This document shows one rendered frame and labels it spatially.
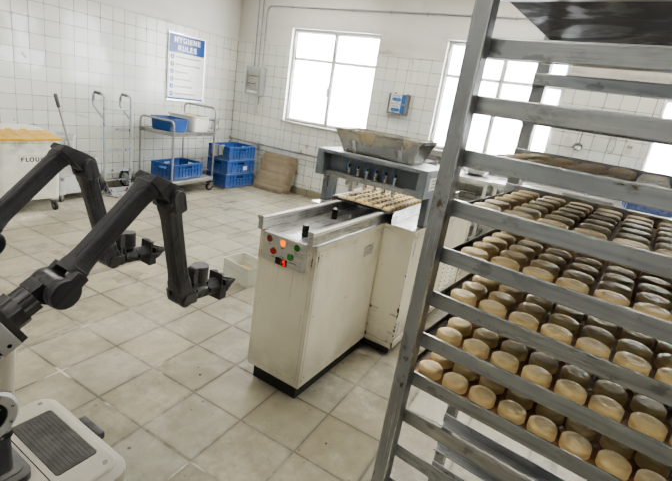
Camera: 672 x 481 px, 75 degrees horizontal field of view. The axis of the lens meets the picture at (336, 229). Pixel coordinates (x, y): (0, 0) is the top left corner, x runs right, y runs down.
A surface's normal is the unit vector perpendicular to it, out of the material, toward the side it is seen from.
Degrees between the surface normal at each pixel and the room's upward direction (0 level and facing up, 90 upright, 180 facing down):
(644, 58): 90
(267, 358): 90
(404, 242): 90
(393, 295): 90
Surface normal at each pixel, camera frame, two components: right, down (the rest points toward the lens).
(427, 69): -0.49, 0.18
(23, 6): 0.86, 0.26
